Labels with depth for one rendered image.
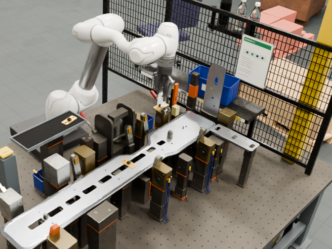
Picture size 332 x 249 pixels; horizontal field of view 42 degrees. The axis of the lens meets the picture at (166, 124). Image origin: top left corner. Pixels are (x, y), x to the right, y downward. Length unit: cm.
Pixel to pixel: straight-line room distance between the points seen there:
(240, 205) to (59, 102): 126
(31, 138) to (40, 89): 275
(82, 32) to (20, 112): 227
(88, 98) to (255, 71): 109
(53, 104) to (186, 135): 85
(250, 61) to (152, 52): 101
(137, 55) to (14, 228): 91
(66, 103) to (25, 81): 236
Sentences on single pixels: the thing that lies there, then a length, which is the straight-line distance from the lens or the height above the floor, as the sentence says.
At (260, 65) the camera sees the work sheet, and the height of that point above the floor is 129.
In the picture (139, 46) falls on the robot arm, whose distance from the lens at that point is 194.
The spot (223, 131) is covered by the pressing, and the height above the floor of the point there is 100.
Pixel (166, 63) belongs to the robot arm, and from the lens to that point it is 211.
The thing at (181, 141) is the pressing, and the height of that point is 100.
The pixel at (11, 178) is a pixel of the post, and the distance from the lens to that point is 221.
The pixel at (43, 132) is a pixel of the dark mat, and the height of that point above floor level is 116.
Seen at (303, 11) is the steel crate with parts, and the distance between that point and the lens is 745.
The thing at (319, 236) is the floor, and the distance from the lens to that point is 362.
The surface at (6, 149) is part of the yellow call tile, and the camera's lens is 215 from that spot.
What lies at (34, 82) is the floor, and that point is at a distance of 508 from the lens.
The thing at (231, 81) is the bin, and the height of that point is 112.
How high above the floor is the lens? 245
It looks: 34 degrees down
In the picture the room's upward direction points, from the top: 6 degrees clockwise
